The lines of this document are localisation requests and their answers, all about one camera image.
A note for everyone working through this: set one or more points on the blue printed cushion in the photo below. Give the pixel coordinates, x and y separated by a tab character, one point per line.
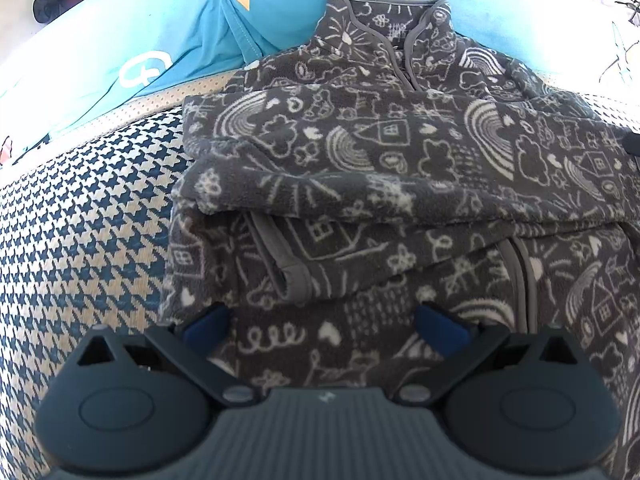
150	25

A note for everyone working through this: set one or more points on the grey patterned fleece jacket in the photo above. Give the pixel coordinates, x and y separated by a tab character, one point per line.
400	160

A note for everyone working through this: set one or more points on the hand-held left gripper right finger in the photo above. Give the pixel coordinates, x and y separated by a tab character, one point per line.
440	327

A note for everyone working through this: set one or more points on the houndstooth sofa seat cover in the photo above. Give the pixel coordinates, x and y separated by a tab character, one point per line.
75	240

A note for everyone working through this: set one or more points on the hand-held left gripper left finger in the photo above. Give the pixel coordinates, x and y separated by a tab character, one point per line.
207	325

